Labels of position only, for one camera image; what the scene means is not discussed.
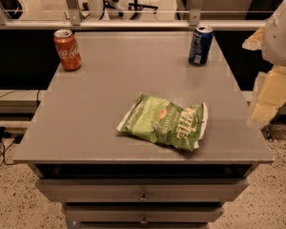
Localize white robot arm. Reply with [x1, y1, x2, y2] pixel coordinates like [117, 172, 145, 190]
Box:
[242, 0, 286, 128]

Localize green jalapeno chip bag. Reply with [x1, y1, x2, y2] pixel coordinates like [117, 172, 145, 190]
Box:
[116, 94, 208, 152]

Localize blue pepsi can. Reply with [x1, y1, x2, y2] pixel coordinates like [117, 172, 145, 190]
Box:
[189, 25, 214, 66]

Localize person's white shoe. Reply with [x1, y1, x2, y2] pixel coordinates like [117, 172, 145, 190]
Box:
[109, 0, 125, 11]

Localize grey drawer cabinet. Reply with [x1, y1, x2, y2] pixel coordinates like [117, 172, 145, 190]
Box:
[14, 32, 273, 229]

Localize red coca-cola can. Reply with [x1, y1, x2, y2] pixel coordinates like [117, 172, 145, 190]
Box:
[53, 30, 82, 71]

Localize lower grey drawer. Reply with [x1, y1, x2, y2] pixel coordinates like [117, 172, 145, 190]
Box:
[63, 204, 224, 224]

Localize metal railing with glass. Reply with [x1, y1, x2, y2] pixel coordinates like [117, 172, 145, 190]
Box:
[0, 0, 266, 31]

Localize black floor cables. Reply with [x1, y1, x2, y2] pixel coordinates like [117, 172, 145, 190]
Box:
[0, 126, 23, 173]

